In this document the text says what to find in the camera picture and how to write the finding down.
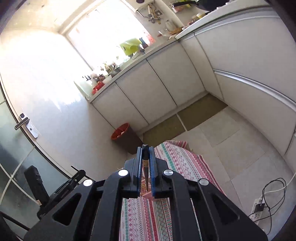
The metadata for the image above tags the olive floor mat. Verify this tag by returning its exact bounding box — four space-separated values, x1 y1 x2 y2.
143 114 185 147
178 94 228 131

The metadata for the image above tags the black chopstick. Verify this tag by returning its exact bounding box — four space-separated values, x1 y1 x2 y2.
142 145 149 191

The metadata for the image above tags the black wok pan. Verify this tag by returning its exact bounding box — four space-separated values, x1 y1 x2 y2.
172 0 229 11

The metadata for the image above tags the olive floor mat left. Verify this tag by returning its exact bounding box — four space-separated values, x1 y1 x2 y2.
143 114 185 147

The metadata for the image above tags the white power strip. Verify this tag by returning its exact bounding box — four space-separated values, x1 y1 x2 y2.
249 198 265 225

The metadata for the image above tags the white water heater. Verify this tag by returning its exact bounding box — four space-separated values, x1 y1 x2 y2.
127 0 154 11

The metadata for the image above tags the white power cable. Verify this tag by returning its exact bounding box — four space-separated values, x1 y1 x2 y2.
263 171 296 194

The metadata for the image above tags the olive floor mat right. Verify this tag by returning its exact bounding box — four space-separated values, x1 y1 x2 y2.
178 94 228 131

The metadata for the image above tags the red lined trash bin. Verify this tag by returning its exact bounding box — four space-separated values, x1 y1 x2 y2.
111 123 143 155

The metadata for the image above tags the green plastic dish rack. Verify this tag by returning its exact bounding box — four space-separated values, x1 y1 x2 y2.
120 38 142 56

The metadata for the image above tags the patterned striped tablecloth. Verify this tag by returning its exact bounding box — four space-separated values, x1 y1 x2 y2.
118 140 225 241

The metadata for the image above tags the white kettle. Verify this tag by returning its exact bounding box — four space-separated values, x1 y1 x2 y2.
165 20 177 32

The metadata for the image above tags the black cable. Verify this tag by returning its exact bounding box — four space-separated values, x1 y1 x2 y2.
248 177 287 236

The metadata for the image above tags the silver door handle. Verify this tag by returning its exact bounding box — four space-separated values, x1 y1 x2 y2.
14 113 39 139

